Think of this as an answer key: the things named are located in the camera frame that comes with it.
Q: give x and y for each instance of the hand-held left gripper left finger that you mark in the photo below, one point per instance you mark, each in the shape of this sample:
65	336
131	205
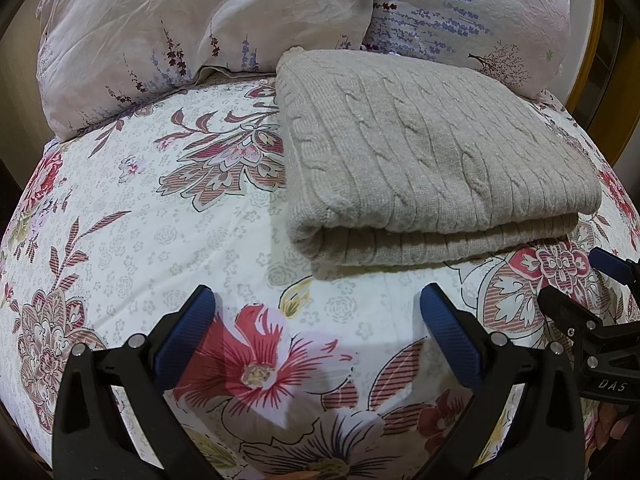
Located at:
184	336

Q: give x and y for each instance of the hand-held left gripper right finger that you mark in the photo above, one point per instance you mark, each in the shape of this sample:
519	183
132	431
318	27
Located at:
451	336

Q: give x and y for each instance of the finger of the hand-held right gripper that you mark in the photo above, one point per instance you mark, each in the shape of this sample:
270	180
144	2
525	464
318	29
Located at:
611	265
564	310

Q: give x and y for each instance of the person's right hand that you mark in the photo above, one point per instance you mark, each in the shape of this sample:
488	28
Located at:
616	427

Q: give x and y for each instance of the floral bed sheet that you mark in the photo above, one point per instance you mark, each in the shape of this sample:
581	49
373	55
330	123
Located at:
165	210

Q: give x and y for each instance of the lavender print pillow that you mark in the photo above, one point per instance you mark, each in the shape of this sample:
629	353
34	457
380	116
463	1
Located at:
470	15

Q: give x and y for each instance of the pink floral pillow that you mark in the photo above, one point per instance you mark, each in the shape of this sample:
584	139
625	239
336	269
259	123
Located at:
190	25

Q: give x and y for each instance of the yellow wooden frame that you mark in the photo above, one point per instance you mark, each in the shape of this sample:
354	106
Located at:
592	30

